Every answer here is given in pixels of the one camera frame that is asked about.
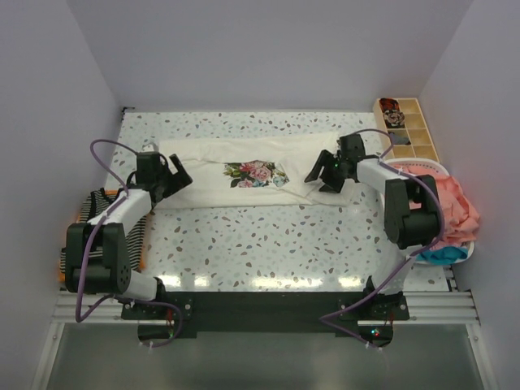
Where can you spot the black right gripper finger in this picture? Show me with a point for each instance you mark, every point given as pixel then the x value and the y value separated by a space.
pixel 332 182
pixel 324 160

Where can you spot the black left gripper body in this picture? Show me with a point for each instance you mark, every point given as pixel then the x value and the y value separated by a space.
pixel 166 179

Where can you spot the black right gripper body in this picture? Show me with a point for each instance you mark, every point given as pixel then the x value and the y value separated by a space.
pixel 337 165

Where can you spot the white floral print t-shirt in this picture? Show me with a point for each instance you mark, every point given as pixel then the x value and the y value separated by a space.
pixel 268 171

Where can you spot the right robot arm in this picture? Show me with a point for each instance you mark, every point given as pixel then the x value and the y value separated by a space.
pixel 413 219

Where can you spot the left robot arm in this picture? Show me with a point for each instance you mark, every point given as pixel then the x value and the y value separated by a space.
pixel 96 254

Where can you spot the grey rolled socks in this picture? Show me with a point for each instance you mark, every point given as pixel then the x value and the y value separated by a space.
pixel 399 138

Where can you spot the black white striped folded shirt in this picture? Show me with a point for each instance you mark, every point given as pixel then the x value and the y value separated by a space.
pixel 134 235

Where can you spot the pink black rolled socks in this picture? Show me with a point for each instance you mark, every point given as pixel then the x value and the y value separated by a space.
pixel 394 119

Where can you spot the white plastic laundry basket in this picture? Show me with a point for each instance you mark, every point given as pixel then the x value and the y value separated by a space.
pixel 438 168

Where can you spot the red black rolled socks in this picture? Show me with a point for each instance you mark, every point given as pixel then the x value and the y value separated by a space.
pixel 389 104

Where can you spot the wooden compartment organizer box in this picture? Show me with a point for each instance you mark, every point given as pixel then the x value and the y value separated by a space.
pixel 422 145

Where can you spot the salmon orange garment in basket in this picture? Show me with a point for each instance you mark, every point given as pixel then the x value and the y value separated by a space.
pixel 461 219

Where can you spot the teal garment in basket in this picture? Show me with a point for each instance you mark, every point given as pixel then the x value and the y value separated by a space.
pixel 444 256

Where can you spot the aluminium table frame rail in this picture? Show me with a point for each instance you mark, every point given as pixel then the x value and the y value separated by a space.
pixel 415 307

